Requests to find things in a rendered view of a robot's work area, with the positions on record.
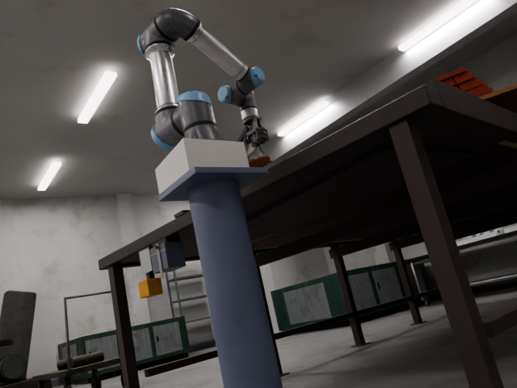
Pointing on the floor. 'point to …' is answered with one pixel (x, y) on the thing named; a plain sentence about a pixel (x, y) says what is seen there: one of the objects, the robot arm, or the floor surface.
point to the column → (230, 273)
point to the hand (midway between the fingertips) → (256, 163)
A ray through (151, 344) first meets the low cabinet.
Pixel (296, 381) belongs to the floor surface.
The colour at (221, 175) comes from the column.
